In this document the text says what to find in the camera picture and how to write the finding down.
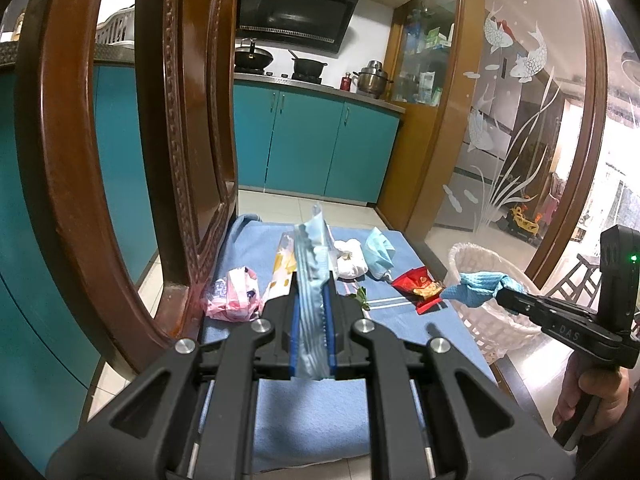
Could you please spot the teal lower cabinets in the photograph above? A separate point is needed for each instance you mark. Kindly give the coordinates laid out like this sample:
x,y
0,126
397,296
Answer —
x,y
310,145

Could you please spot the blue face mask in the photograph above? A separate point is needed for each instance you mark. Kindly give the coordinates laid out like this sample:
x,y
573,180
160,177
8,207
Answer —
x,y
379,252

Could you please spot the white plastic dish rack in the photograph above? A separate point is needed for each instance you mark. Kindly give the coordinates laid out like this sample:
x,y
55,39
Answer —
x,y
115,25

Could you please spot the small red bottle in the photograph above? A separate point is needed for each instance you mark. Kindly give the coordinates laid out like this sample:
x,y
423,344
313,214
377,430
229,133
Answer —
x,y
346,82

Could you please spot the stainless steel stock pot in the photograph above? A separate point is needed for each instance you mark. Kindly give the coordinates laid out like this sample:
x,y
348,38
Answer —
x,y
374,80

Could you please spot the pink plastic bag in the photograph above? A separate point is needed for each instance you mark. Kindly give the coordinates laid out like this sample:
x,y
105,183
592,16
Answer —
x,y
232,295

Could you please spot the blue striped towel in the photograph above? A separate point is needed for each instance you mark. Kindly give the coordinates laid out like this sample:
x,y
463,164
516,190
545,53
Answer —
x,y
310,420

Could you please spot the clear plastic wrapper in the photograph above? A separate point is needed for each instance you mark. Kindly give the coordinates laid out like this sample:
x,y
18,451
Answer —
x,y
312,260

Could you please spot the carved wooden chair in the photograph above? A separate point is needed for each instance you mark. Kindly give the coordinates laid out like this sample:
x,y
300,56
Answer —
x,y
65,160

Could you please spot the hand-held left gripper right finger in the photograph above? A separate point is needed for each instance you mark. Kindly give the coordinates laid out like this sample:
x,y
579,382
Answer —
x,y
328,335

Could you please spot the wooden glass display cabinet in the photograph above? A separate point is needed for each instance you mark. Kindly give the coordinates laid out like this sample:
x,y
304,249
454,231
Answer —
x,y
425,60

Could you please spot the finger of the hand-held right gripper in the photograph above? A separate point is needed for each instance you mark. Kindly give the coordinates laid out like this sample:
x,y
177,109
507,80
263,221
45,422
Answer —
x,y
517,307
522,294

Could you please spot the etched glass sliding door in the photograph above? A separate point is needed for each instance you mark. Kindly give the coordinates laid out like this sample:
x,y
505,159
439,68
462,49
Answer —
x,y
585,135

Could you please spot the wooden stool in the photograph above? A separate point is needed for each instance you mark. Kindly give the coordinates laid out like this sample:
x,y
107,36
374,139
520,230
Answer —
x,y
582,267

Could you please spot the blue paper wipe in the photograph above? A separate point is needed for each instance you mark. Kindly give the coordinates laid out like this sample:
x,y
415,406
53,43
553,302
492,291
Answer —
x,y
472,290

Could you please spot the red snack wrapper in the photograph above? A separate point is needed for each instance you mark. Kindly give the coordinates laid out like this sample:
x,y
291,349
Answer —
x,y
415,282

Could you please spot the yellow and white packet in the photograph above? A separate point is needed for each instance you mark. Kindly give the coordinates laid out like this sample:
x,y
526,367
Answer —
x,y
282,270

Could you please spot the black wok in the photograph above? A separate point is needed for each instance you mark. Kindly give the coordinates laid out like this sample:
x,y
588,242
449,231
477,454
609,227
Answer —
x,y
255,57

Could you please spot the grey refrigerator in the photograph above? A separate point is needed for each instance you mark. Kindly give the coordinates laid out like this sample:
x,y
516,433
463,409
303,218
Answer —
x,y
480,160

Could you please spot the black range hood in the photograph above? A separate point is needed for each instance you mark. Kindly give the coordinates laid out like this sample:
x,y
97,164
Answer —
x,y
295,10

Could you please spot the black cooking pot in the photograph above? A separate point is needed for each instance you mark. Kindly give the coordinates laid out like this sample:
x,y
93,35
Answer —
x,y
307,66

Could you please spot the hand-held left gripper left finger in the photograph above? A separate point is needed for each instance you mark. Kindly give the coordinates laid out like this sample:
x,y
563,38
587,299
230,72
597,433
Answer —
x,y
295,330

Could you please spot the white crumpled paper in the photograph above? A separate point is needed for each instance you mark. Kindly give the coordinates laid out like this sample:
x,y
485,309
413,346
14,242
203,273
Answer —
x,y
347,260

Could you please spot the person's right hand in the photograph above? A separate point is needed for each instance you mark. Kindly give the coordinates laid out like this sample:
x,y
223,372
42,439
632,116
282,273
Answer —
x,y
602,390

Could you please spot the white plastic lattice wastebasket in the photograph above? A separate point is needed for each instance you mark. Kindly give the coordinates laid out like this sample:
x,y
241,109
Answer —
x,y
495,330

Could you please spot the green leaf scrap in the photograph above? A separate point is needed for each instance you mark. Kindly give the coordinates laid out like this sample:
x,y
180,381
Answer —
x,y
362,297

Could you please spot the yellow toy excavator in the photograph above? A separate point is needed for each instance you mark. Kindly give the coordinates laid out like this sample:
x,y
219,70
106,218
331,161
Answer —
x,y
522,222

